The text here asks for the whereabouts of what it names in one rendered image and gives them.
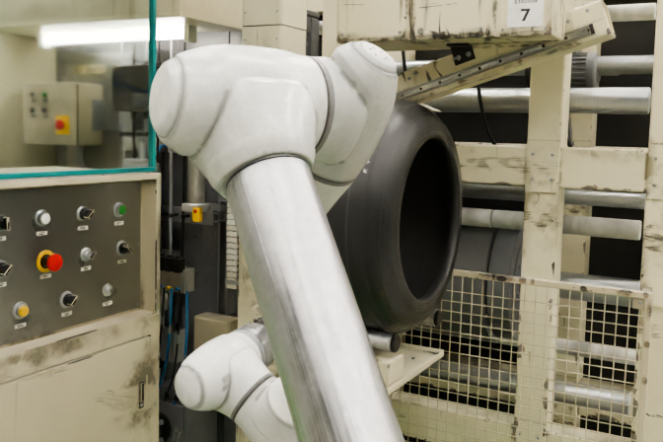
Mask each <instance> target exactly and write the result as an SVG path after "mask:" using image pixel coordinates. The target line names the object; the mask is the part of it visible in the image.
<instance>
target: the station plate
mask: <svg viewBox="0 0 663 442"><path fill-rule="evenodd" d="M544 1H545V0H508V10H507V28H513V27H535V26H542V25H543V21H544Z"/></svg>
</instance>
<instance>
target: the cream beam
mask: <svg viewBox="0 0 663 442"><path fill-rule="evenodd" d="M507 10H508V0H337V19H336V42H337V43H341V44H346V43H348V42H351V41H367V42H370V43H372V44H375V45H376V46H378V47H380V48H381V49H383V50H384V51H406V50H438V49H451V47H449V46H447V43H466V42H467V43H469V44H470V45H472V46H475V45H478V44H507V43H537V42H560V41H562V40H563V38H564V26H565V12H568V11H571V10H573V0H545V1H544V21H543V25H542V26H535V27H513V28H507Z"/></svg>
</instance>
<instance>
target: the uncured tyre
mask: <svg viewBox="0 0 663 442"><path fill-rule="evenodd" d="M370 159H372V162H371V165H370V169H369V173H368V176H366V175H359V174H358V176H357V177H356V179H355V180H354V182H353V183H352V185H351V186H350V187H349V188H348V189H347V190H346V191H345V192H344V194H343V195H342V196H341V197H340V198H339V199H338V200H337V202H336V203H335V204H334V205H333V207H332V208H331V209H330V211H329V212H328V213H327V214H326V215H327V217H328V220H329V223H330V226H331V231H332V234H333V237H334V239H335V242H336V245H337V248H338V251H339V254H340V257H341V259H342V262H343V265H344V268H345V271H346V274H347V277H348V280H349V282H350V285H351V288H352V291H353V294H354V297H355V300H356V303H357V305H358V308H359V311H360V314H361V317H362V320H363V323H364V326H365V328H366V329H371V330H377V331H383V332H394V333H400V332H408V331H411V330H412V329H414V328H415V327H416V326H418V325H419V324H420V323H421V322H423V321H424V320H425V319H427V318H428V317H429V316H430V315H431V314H432V313H433V312H434V311H435V310H436V308H437V307H438V305H439V304H440V302H441V300H442V298H443V296H444V294H445V292H446V290H447V287H448V285H449V282H450V279H451V276H452V273H453V269H454V266H455V262H456V257H457V252H458V247H459V242H460V235H461V226H462V211H463V189H462V175H461V167H460V161H459V156H458V152H457V148H456V145H455V142H454V139H453V137H452V134H451V132H450V130H449V129H448V127H447V126H446V124H445V123H444V122H443V121H442V120H441V119H440V118H439V117H438V116H437V115H436V114H435V112H434V111H433V110H431V109H429V108H426V107H424V106H422V105H420V104H419V103H417V102H414V101H410V100H395V103H394V107H393V111H392V114H391V117H390V120H389V122H388V124H387V127H386V129H385V131H384V133H383V135H382V137H381V139H380V141H379V143H378V145H377V147H376V149H375V151H374V153H373V155H372V156H371V158H370Z"/></svg>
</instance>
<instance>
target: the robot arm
mask: <svg viewBox="0 0 663 442"><path fill-rule="evenodd" d="M397 87H398V74H397V65H396V62H395V61H394V59H393V58H392V57H391V56H390V55H389V54H388V53H387V52H385V51H384V50H383V49H381V48H380V47H378V46H376V45H375V44H372V43H370V42H367V41H351V42H348V43H346V44H344V45H341V46H339V47H337V48H336V49H335V50H334V52H333V54H332V55H331V57H330V58H328V57H325V56H304V55H299V54H295V53H292V52H289V51H286V50H282V49H276V48H270V47H262V46H252V45H239V44H213V45H207V46H201V47H197V48H193V49H190V50H186V51H184V52H181V53H178V54H176V55H175V57H174V58H172V59H170V60H168V61H166V62H164V63H163V64H162V65H161V67H160V68H159V69H158V70H157V73H156V75H155V77H154V80H153V83H152V88H151V93H150V102H149V112H150V118H151V122H152V126H153V128H154V129H155V131H156V133H157V135H158V137H159V139H160V140H161V141H162V142H163V143H164V144H165V145H166V146H168V147H169V148H170V149H172V150H173V151H174V152H176V153H178V154H179V155H182V156H188V157H190V158H191V160H192V161H193V163H194V164H195V165H196V166H197V167H198V169H199V170H200V171H201V172H202V173H203V175H204V176H205V177H206V178H207V179H208V181H209V183H210V184H211V186H212V187H213V188H214V189H215V190H216V191H217V192H218V193H219V194H221V195H222V196H223V197H224V198H226V199H228V200H229V204H230V207H231V211H232V214H233V218H234V221H235V225H236V228H237V231H238V235H239V238H240V242H241V245H242V249H243V252H244V256H245V259H246V263H247V266H248V270H249V273H250V277H251V280H252V284H253V287H254V290H255V293H256V297H257V300H258V306H259V309H260V312H261V315H262V317H261V318H256V319H254V322H253V323H251V322H249V323H247V324H245V325H243V326H241V327H240V328H238V329H236V330H234V331H231V332H230V333H229V334H222V335H219V336H217V337H215V338H213V339H211V340H209V341H207V342H205V343H204V344H202V345H201V346H200V347H199V348H198V349H197V350H195V351H194V352H193V353H192V354H191V355H189V356H188V357H187V358H186V359H185V361H184V362H183V364H182V366H181V368H180V369H179V371H178V373H177V375H176V377H175V382H174V385H175V391H176V394H177V396H178V398H179V400H180V401H181V403H182V404H183V405H184V406H186V407H187V408H189V409H193V410H203V411H205V410H217V411H219V412H221V413H223V414H225V415H227V416H228V417H230V418H231V419H232V420H233V421H234V422H235V423H236V424H237V425H238V426H239V427H240V428H241V429H242V431H243V432H244V434H245V435H246V436H247V437H248V438H249V439H250V440H251V441H252V442H405V439H404V437H403V434H402V431H401V428H400V425H399V422H398V419H397V417H396V414H395V411H394V408H393V405H392V402H391V399H390V396H389V394H388V391H387V388H386V385H385V382H384V379H383V376H382V373H381V371H380V368H379V365H378V362H377V359H376V356H375V353H374V350H373V348H372V345H371V342H370V339H369V336H368V333H367V330H366V328H365V326H364V323H363V320H362V317H361V314H360V311H359V308H358V305H357V303H356V300H355V297H354V294H353V291H352V288H351V285H350V282H349V280H348V277H347V274H346V271H345V268H344V265H343V262H342V259H341V257H340V254H339V251H338V248H337V245H336V242H335V239H334V237H333V234H332V229H331V226H330V223H329V220H328V217H327V215H326V214H327V213H328V212H329V211H330V209H331V208H332V207H333V205H334V204H335V203H336V202H337V200H338V199H339V198H340V197H341V196H342V195H343V194H344V192H345V191H346V190H347V189H348V188H349V187H350V186H351V185H352V183H353V182H354V180H355V179H356V177H357V176H358V174H359V173H360V171H361V170H362V168H363V167H364V166H365V164H366V163H367V162H368V161H369V159H370V158H371V156H372V155H373V153H374V151H375V149H376V147H377V145H378V143H379V141H380V139H381V137H382V135H383V133H384V131H385V129H386V127H387V124H388V122H389V120H390V117H391V114H392V111H393V107H394V103H395V99H396V93H397ZM274 360H275V364H276V367H277V371H278V374H279V378H276V377H274V376H273V375H272V374H271V373H270V372H269V371H268V369H267V368H266V367H267V366H269V365H270V364H271V363H272V362H273V361H274Z"/></svg>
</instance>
